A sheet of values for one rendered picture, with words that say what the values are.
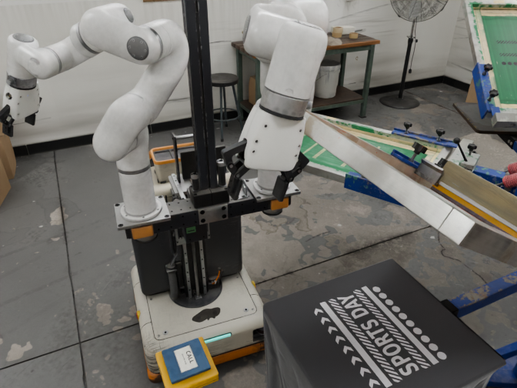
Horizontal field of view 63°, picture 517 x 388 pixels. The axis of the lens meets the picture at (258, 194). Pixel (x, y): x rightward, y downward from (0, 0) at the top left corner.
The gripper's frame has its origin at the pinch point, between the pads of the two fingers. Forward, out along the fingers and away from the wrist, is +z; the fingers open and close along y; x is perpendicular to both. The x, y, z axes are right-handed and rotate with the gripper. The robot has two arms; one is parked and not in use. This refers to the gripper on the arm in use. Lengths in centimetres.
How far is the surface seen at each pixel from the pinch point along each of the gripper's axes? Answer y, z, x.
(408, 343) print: -55, 40, 7
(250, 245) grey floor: -109, 123, -157
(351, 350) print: -41, 44, 3
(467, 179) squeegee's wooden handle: -73, -1, -10
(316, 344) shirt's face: -34, 46, -3
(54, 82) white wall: 7, 88, -380
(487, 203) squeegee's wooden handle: -72, 1, -2
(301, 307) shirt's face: -36, 45, -16
